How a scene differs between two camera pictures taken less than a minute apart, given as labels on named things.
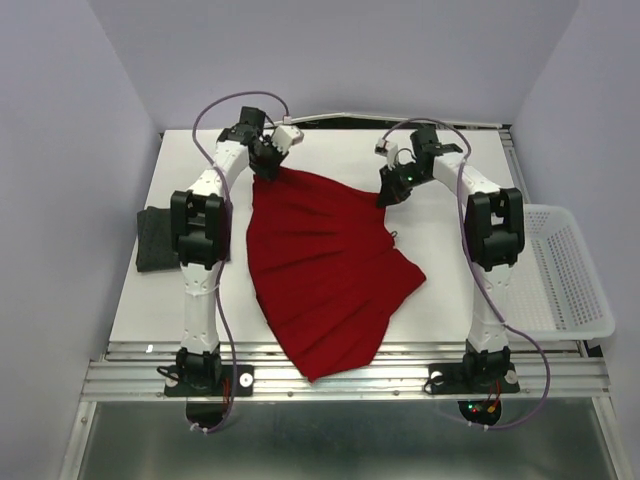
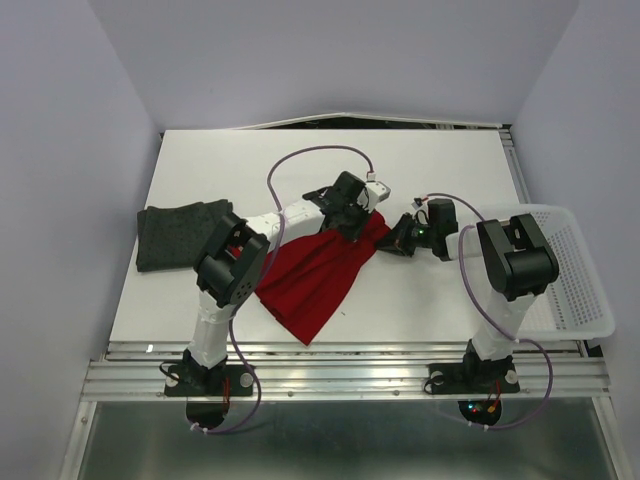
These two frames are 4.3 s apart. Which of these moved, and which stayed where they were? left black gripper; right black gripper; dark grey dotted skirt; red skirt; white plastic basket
Moved: red skirt; left black gripper; right black gripper
Stayed: dark grey dotted skirt; white plastic basket
